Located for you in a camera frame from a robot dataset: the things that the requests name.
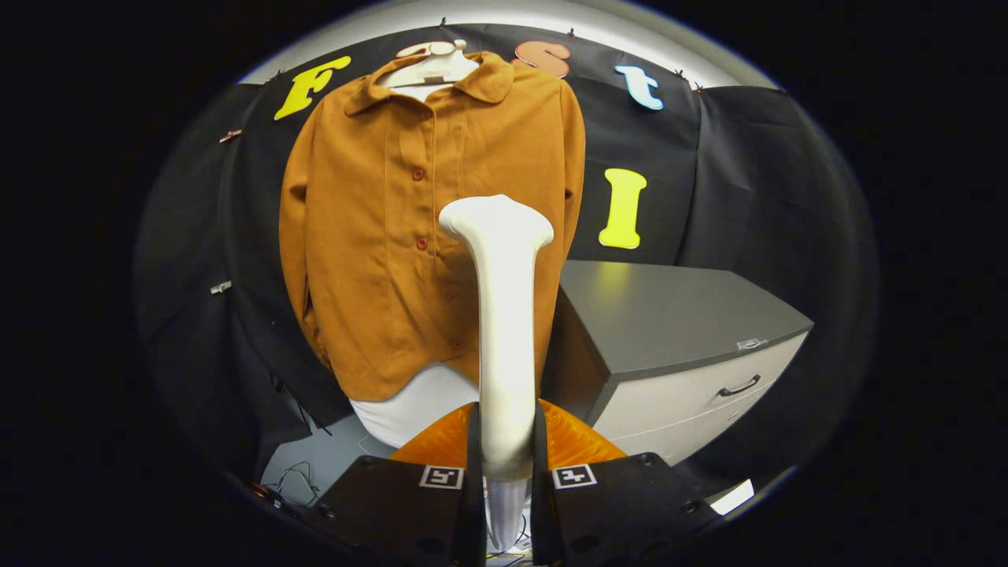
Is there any white garment steamer with hose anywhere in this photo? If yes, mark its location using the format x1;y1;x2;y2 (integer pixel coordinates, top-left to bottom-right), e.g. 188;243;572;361
439;195;555;552

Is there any orange button shirt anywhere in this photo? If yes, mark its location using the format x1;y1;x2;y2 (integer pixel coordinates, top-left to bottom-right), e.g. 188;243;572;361
279;51;587;402

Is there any white mannequin torso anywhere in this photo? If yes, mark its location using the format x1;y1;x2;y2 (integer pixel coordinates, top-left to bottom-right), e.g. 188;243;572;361
349;39;483;450

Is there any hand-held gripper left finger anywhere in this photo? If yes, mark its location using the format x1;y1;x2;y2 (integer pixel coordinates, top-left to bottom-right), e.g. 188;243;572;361
315;402;487;567

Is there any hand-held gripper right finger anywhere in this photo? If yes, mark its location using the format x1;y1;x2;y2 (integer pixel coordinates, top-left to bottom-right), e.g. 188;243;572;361
532;400;721;567

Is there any tangle of floor cables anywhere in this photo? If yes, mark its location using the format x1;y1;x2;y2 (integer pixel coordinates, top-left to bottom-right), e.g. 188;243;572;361
264;461;324;509

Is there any black backdrop cloth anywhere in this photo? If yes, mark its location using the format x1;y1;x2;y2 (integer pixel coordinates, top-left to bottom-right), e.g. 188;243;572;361
134;24;880;481

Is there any grey top white cabinet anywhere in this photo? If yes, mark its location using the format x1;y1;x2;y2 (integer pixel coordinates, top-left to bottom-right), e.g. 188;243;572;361
542;260;814;467

